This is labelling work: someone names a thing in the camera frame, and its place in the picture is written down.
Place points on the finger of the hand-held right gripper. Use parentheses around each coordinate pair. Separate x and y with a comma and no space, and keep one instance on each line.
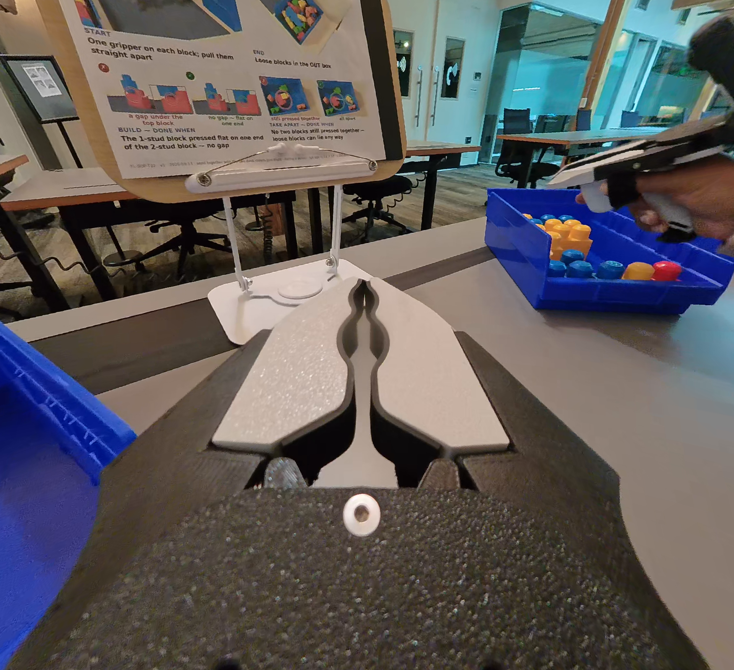
(688,134)
(579,174)

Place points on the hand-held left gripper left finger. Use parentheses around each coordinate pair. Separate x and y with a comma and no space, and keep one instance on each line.
(286,383)

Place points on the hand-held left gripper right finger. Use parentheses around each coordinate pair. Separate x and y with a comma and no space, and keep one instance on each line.
(441,383)

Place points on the pile of mega blocks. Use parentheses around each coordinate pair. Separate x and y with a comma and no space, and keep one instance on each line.
(567,240)

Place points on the blue plastic bin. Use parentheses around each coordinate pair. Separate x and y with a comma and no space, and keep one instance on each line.
(40,509)
(602,297)

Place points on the person's right hand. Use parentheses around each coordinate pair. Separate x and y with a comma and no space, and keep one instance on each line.
(711,205)

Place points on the wooden top desk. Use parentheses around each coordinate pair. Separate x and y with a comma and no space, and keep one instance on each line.
(441,149)
(57,188)
(573,137)

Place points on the black office chair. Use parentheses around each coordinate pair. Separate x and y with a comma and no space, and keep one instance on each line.
(378,188)
(516,125)
(189,228)

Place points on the wooden column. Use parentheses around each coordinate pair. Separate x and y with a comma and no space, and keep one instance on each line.
(616,10)

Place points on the dark phone icon sign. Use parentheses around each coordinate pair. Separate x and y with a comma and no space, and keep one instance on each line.
(453,71)

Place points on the white double door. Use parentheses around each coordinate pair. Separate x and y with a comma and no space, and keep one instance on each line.
(427,79)

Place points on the black backing panel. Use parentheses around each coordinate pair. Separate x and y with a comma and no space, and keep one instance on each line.
(378,51)

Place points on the printed instruction sheet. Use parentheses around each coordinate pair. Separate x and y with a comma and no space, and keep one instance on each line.
(172,79)

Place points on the black framed sign stand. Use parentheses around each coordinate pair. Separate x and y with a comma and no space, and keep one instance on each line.
(40,82)

